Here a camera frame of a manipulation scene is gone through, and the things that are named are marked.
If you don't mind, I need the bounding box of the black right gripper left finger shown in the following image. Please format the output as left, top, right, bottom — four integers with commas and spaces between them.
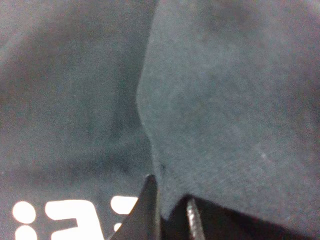
109, 174, 161, 240

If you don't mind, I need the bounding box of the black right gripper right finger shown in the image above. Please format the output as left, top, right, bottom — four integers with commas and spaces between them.
161, 194, 308, 240

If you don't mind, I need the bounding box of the black short sleeve t-shirt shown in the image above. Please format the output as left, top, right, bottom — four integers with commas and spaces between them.
0, 0, 320, 240

